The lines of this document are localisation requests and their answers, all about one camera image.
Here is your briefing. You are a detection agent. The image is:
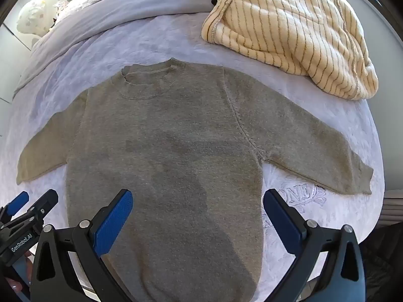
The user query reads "white bed with blanket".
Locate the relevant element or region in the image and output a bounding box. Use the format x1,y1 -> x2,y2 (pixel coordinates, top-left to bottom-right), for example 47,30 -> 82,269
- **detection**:
0,14 -> 386,302

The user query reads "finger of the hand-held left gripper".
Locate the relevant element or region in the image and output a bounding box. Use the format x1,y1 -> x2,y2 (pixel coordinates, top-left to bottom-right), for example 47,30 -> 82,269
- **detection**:
0,191 -> 30,224
5,190 -> 59,236

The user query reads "grey-brown knit sweater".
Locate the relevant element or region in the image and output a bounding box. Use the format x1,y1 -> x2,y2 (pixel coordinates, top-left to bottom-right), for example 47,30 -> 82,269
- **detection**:
16,58 -> 374,302

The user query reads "grey curtain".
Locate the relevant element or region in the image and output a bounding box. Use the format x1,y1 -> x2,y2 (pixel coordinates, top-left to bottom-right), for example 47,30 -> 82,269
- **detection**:
382,189 -> 403,226

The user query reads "person's left hand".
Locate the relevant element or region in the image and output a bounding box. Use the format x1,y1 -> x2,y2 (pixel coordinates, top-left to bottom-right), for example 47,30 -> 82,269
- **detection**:
0,250 -> 32,298

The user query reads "grey duvet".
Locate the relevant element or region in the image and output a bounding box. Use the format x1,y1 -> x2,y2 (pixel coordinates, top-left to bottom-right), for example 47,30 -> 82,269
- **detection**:
13,0 -> 221,92

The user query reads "white floral pillow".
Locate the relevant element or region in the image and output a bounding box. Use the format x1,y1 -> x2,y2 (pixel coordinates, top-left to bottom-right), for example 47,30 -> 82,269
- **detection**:
16,0 -> 52,38

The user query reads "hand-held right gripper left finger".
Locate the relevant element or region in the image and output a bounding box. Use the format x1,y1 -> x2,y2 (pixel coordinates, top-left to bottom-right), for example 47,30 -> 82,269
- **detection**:
30,189 -> 139,302

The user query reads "white wardrobe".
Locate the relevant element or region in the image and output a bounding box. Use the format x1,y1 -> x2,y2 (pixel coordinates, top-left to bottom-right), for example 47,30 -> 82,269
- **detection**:
0,22 -> 35,107

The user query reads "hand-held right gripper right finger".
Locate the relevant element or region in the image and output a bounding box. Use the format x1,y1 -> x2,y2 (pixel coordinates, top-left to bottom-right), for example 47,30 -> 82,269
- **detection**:
263,189 -> 367,302

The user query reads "cream striped fleece garment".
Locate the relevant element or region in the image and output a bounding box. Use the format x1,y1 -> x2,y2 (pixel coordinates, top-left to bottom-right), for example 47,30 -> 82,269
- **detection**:
201,0 -> 379,101

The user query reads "dark clothing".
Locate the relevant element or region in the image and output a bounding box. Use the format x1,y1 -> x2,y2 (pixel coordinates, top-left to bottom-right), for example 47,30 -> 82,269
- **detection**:
362,223 -> 403,302

